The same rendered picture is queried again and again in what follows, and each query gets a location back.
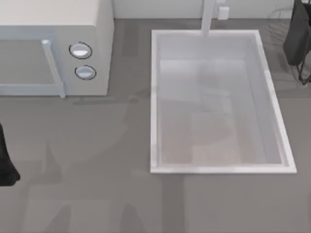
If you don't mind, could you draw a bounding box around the white sink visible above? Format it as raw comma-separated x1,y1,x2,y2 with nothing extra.
149,29,298,175

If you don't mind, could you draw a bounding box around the pale microwave oven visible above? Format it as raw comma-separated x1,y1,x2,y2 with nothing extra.
0,0,115,99

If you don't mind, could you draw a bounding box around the small microwave knob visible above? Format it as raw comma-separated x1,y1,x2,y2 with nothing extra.
74,65,97,81

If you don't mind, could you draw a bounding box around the large microwave knob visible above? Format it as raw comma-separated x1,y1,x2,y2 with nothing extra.
69,41,93,60

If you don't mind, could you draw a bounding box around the tall white tap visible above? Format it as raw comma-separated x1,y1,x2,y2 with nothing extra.
200,0,217,37

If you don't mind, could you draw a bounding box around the microwave glass door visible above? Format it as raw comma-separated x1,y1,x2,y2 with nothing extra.
0,26,64,97

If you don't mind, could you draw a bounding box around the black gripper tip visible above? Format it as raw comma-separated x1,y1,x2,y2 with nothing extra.
0,122,21,188

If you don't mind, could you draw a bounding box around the pale microwave door handle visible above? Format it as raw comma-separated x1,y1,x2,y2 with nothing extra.
41,39,67,99

